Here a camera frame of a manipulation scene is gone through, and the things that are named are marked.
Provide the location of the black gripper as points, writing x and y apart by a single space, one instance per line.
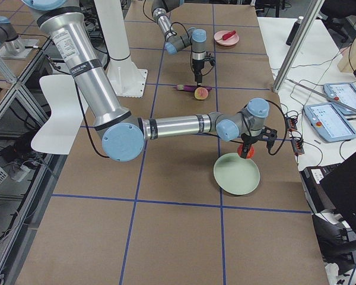
248 138
197 66

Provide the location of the red pomegranate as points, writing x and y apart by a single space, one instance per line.
246 151

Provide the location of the purple eggplant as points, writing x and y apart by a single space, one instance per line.
191 88

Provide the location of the peach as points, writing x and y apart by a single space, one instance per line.
201 93

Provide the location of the red chili pepper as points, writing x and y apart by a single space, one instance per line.
228 35

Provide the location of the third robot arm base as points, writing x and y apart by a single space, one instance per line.
12 45

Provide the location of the light green plate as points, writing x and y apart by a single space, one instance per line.
236 175

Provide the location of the pink plate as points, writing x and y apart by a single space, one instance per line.
230 42

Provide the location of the teach pendant near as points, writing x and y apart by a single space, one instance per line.
329 122

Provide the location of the teach pendant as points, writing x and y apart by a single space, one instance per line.
329 122
341 92

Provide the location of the black water bottle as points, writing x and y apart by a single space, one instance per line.
294 30

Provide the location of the black laptop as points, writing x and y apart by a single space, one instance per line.
333 187

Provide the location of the teach pendant far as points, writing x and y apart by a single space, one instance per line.
341 92

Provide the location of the white chair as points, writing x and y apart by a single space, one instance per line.
57 135

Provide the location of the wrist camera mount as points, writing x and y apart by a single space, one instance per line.
210 58
269 136

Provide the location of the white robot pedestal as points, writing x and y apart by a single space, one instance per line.
126 79

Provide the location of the aluminium frame post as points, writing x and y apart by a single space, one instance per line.
299 38

